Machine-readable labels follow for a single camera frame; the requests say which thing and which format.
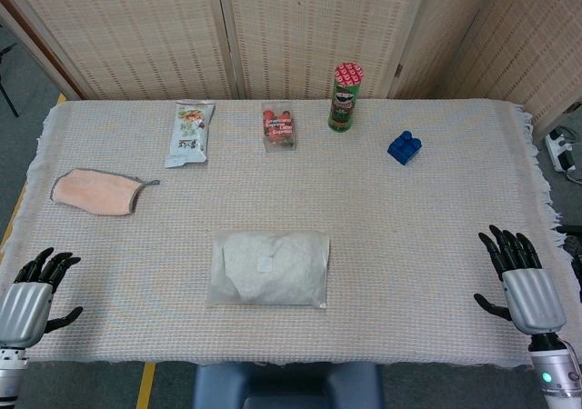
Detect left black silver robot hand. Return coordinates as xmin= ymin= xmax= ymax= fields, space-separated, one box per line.
xmin=0 ymin=246 xmax=85 ymax=349

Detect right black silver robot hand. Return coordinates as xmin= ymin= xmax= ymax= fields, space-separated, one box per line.
xmin=473 ymin=224 xmax=567 ymax=336

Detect transparent plastic zip bag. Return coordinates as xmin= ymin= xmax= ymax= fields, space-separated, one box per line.
xmin=205 ymin=229 xmax=332 ymax=311

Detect white clothes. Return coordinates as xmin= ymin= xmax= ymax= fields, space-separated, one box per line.
xmin=217 ymin=232 xmax=327 ymax=303

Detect black equipment piece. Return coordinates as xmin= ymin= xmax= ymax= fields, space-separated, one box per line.
xmin=555 ymin=224 xmax=582 ymax=301

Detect pink cloth with grey edge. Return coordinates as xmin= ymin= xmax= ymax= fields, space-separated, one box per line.
xmin=49 ymin=167 xmax=162 ymax=218

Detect white power strip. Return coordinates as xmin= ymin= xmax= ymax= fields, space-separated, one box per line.
xmin=544 ymin=125 xmax=582 ymax=175

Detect beige woven tablecloth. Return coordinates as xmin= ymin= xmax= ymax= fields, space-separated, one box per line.
xmin=0 ymin=98 xmax=567 ymax=370

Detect blue toy building block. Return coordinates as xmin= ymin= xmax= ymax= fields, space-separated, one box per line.
xmin=386 ymin=129 xmax=424 ymax=167

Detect black chair leg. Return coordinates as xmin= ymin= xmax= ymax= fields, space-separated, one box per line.
xmin=0 ymin=22 xmax=22 ymax=119

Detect white snack packet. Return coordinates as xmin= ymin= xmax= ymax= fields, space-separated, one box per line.
xmin=164 ymin=99 xmax=216 ymax=170

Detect woven folding screen panel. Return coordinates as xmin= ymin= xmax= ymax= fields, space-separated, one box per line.
xmin=447 ymin=0 xmax=582 ymax=131
xmin=388 ymin=0 xmax=504 ymax=100
xmin=213 ymin=0 xmax=426 ymax=101
xmin=0 ymin=0 xmax=228 ymax=102

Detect green Pringles can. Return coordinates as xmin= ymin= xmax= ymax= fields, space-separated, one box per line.
xmin=326 ymin=61 xmax=368 ymax=135

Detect clear box of red candies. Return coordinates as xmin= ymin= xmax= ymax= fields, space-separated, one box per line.
xmin=261 ymin=101 xmax=301 ymax=155

